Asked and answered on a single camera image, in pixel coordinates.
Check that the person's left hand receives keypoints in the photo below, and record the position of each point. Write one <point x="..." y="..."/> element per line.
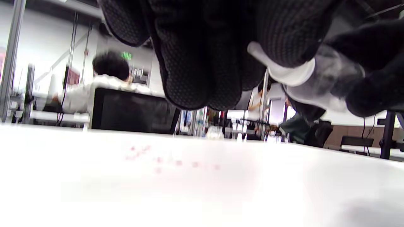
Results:
<point x="205" y="47"/>

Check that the clear plastic bag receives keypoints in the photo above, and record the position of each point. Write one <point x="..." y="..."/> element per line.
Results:
<point x="215" y="132"/>

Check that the person's right hand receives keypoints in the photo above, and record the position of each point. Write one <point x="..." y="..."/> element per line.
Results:
<point x="385" y="63"/>

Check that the clear conical bottle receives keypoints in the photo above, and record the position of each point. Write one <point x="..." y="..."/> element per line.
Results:
<point x="315" y="85"/>

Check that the aluminium frame post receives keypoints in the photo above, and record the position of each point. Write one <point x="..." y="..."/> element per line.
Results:
<point x="11" y="56"/>
<point x="264" y="107"/>

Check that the black mesh office chair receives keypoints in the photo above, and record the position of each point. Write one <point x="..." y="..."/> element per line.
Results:
<point x="132" y="110"/>

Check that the pile of pink paper scraps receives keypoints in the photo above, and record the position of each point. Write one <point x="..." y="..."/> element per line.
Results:
<point x="157" y="159"/>

